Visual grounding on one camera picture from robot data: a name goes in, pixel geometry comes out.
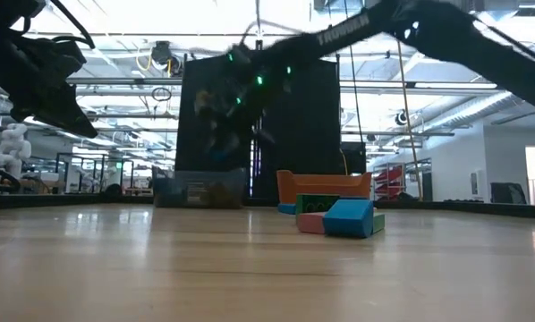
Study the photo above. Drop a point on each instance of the orange plastic bin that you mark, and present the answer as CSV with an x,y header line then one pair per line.
x,y
321,185

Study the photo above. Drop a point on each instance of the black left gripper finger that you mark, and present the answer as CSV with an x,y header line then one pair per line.
x,y
77,123

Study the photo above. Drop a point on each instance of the green studded plastic brick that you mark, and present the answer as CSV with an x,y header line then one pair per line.
x,y
316,203

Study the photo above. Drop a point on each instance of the grey translucent plastic bin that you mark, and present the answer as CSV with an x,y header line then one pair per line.
x,y
196,190

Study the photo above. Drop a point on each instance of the black computer case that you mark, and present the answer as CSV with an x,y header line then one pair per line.
x,y
353,158

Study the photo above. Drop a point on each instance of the black chair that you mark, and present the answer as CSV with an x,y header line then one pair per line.
x,y
509,193

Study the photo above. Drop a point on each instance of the long blue block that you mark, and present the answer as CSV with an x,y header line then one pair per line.
x,y
286,209

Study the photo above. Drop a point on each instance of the red shelf rack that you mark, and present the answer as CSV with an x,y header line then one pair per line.
x,y
389,181

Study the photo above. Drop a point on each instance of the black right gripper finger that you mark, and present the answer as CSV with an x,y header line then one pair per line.
x,y
260,134
220,143

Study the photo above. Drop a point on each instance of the black workstation frame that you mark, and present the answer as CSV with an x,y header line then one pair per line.
x,y
79,155

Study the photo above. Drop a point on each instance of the medium blue block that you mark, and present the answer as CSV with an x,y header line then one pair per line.
x,y
349,217

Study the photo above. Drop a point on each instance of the long pink block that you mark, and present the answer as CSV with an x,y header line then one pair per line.
x,y
311,222

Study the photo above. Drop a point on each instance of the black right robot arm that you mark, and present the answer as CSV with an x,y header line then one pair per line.
x,y
473,49

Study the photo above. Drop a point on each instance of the black aluminium table frame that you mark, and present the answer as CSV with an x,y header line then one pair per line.
x,y
48,201

